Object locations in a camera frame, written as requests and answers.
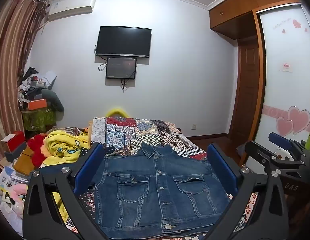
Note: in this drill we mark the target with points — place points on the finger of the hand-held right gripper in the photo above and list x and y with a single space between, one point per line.
280 140
255 152

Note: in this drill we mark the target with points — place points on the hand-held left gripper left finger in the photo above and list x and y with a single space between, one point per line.
88 170

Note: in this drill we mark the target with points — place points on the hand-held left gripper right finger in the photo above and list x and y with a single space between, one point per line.
221 170

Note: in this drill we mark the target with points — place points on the blue denim jacket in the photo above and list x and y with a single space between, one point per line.
157 192

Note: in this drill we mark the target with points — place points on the green bottle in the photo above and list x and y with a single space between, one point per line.
309 142

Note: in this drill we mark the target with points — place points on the yellow cartoon blanket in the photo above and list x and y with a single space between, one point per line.
59 145

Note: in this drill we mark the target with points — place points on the patchwork printed bedspread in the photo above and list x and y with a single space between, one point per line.
125 132

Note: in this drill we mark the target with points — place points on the red plush toy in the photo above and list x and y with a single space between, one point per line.
37 152

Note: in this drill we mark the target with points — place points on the wooden room door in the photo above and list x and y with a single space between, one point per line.
247 92

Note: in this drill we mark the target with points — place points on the brown cardboard box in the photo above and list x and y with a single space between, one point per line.
23 163

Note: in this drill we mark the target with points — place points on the yellow curved hoop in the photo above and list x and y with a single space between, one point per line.
117 110

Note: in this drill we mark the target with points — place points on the green patterned cloth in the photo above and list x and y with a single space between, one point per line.
38 120

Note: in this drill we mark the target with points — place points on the red and white door sticker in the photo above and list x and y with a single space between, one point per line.
287 67

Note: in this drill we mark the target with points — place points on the pink plush toy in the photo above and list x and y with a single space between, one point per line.
18 192

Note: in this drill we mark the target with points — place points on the grey box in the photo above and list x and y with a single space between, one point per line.
16 153

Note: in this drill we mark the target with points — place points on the dark green bag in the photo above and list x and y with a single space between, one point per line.
53 100

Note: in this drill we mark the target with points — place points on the red and white box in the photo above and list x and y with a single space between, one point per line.
13 142

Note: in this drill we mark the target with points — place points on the orange box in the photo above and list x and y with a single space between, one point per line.
37 104

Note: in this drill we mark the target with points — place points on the pile of mixed clutter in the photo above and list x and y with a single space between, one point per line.
32 85

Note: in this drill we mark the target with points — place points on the wooden wardrobe cabinet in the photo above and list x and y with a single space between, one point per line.
235 10

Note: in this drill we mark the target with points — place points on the brown striped curtain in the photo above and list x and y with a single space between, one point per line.
12 55

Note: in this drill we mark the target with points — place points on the white air conditioner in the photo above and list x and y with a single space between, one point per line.
71 6

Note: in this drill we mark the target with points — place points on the small black wall monitor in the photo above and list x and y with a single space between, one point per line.
121 68

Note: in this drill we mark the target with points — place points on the wall-mounted black television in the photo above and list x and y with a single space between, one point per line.
123 41

